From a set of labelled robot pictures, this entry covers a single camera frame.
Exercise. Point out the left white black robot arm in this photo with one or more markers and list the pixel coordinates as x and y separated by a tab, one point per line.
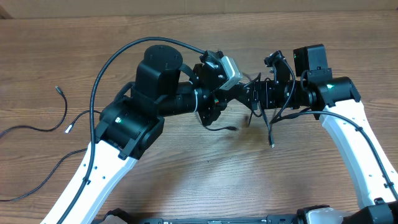
131	123

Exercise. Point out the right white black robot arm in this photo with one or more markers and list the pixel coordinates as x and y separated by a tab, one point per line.
310	89

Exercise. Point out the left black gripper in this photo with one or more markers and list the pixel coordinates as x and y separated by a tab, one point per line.
214	106

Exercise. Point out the cardboard backdrop panel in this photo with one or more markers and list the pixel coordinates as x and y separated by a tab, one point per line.
32	9

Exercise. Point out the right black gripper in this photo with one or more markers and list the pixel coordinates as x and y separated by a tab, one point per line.
266	89

